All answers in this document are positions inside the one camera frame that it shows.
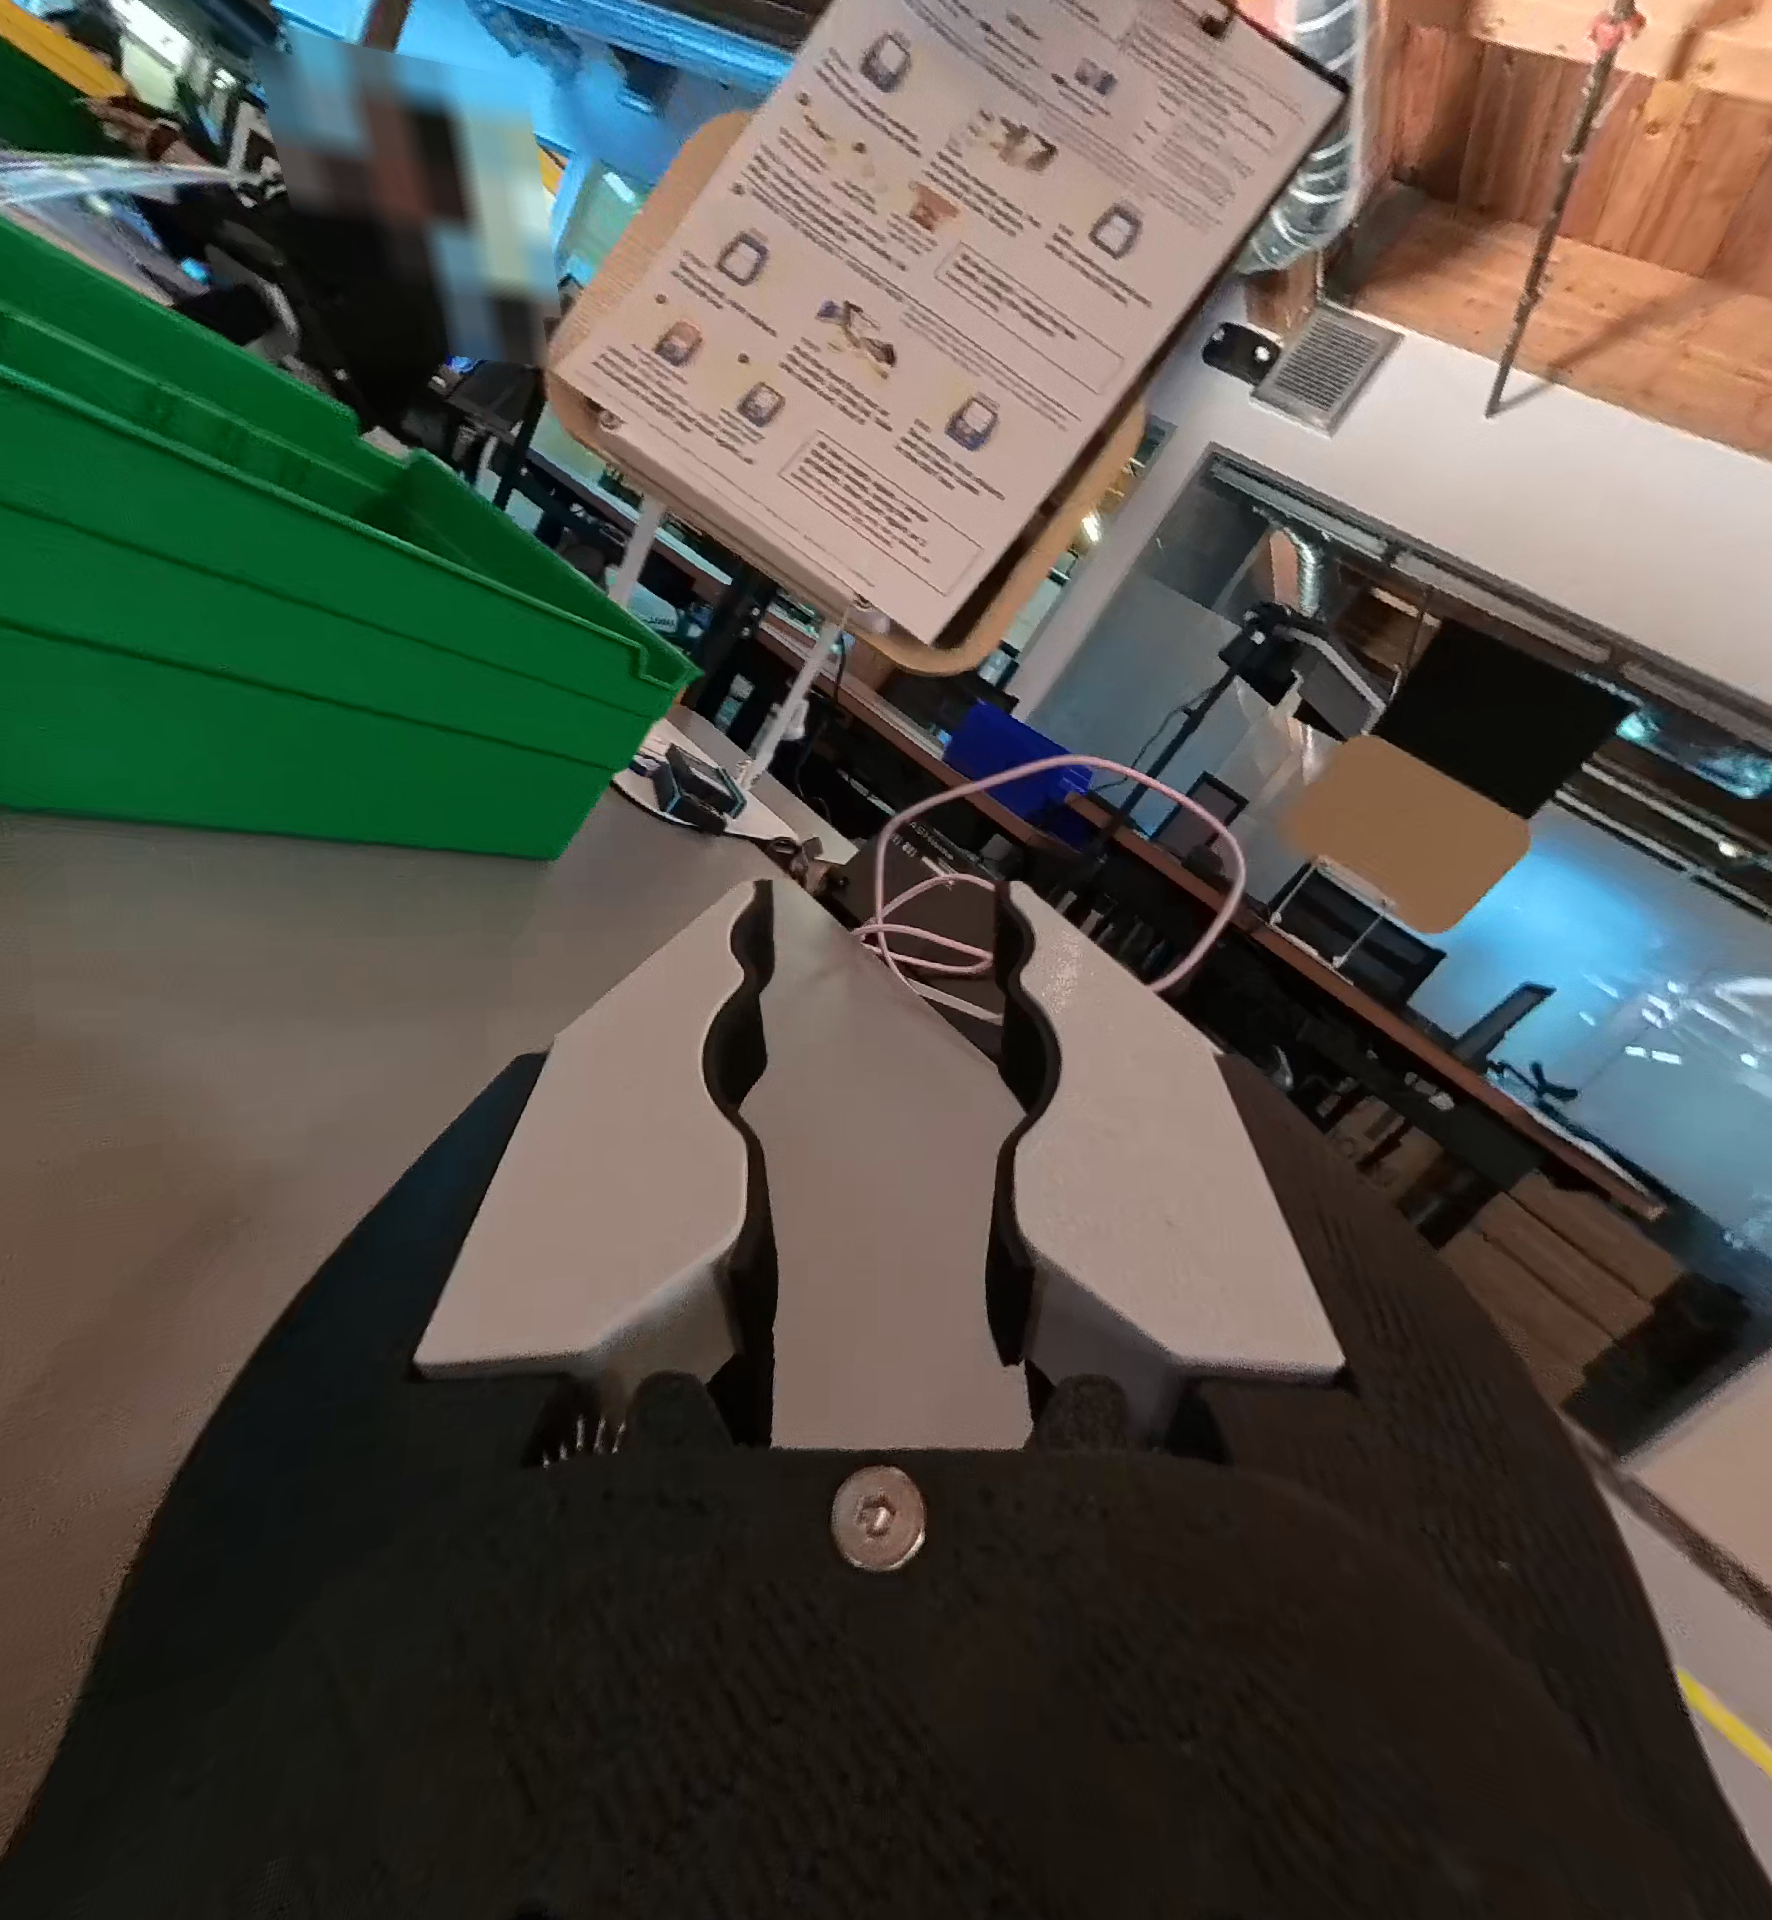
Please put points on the black wall device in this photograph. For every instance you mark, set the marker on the black wall device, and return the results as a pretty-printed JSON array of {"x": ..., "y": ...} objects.
[{"x": 1243, "y": 348}]

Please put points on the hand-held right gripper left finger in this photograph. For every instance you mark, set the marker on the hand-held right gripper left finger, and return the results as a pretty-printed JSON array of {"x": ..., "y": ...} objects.
[{"x": 600, "y": 1200}]

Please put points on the glass partition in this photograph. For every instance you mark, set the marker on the glass partition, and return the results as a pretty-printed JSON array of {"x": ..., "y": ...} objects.
[{"x": 1651, "y": 961}]

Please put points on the tan rounded board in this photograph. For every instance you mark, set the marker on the tan rounded board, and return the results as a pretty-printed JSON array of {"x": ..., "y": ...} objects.
[{"x": 1411, "y": 833}]

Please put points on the wooden work table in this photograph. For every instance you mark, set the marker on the wooden work table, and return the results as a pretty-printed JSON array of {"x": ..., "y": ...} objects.
[{"x": 1426, "y": 1035}]

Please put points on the blue plastic bin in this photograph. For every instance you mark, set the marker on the blue plastic bin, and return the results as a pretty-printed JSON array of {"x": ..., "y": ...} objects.
[{"x": 1014, "y": 750}]

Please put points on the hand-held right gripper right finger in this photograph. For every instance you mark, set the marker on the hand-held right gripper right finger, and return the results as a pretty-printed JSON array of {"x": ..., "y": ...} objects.
[{"x": 1170, "y": 1215}]

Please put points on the wall air vent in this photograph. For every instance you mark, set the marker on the wall air vent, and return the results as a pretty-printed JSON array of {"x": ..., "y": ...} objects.
[{"x": 1328, "y": 369}]

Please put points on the black flat panel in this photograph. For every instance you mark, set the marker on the black flat panel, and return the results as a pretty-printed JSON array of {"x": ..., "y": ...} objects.
[{"x": 1500, "y": 713}]

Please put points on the black blue camera package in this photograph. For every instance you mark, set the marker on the black blue camera package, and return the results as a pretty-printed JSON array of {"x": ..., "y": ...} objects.
[{"x": 698, "y": 788}]

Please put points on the silver flexible duct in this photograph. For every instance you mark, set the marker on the silver flexible duct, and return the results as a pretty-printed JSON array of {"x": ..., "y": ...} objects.
[{"x": 1306, "y": 194}]

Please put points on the cardboard box stack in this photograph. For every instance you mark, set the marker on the cardboard box stack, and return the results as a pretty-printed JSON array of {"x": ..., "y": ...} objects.
[{"x": 1560, "y": 1274}]

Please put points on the green plastic bin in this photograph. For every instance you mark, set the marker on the green plastic bin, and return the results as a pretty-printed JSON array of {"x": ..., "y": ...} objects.
[{"x": 226, "y": 630}]

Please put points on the instruction sheet on board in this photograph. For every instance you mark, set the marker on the instruction sheet on board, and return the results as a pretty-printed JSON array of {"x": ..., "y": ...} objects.
[{"x": 677, "y": 164}]

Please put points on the white plastic object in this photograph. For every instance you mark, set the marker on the white plastic object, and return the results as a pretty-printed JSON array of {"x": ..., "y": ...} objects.
[{"x": 643, "y": 788}]

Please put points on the yellow tape strip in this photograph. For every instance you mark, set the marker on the yellow tape strip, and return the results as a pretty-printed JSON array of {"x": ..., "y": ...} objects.
[{"x": 1757, "y": 1755}]

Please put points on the printed instruction sheet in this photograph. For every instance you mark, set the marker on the printed instruction sheet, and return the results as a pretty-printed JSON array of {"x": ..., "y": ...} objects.
[{"x": 947, "y": 300}]

